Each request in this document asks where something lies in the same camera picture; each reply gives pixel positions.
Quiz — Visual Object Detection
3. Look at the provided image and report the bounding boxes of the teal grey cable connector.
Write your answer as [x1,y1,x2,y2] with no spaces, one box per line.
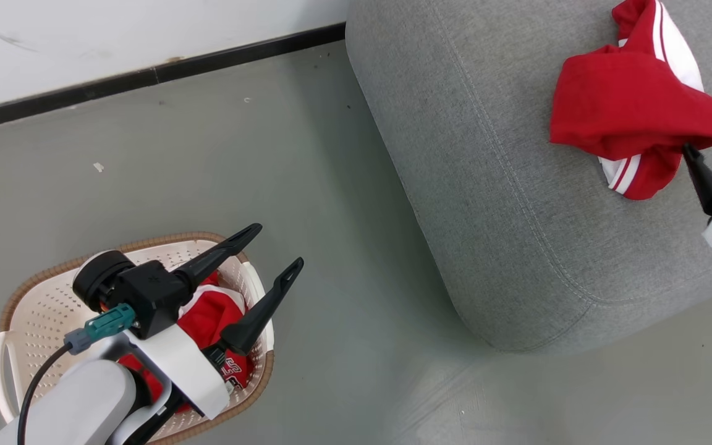
[64,302,137,355]

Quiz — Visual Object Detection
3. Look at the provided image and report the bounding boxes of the red garment printed lettering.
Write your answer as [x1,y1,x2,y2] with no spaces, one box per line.
[115,271,255,416]

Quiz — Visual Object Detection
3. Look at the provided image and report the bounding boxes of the cream laundry basket brown rim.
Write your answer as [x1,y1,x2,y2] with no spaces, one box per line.
[0,231,276,445]

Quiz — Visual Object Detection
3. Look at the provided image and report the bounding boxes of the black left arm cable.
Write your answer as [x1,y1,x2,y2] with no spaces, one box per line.
[17,342,74,445]

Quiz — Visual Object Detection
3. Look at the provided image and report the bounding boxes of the black baseboard strip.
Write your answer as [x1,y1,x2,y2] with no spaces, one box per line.
[0,22,347,134]

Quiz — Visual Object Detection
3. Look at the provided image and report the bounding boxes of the grey fabric sofa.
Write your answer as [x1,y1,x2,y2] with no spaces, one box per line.
[344,0,712,355]

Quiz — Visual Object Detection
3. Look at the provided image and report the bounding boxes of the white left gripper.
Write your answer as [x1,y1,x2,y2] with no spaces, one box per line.
[118,223,305,422]

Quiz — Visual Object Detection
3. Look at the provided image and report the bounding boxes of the red garment white striped cuffs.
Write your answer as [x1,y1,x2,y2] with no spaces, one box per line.
[548,0,712,201]

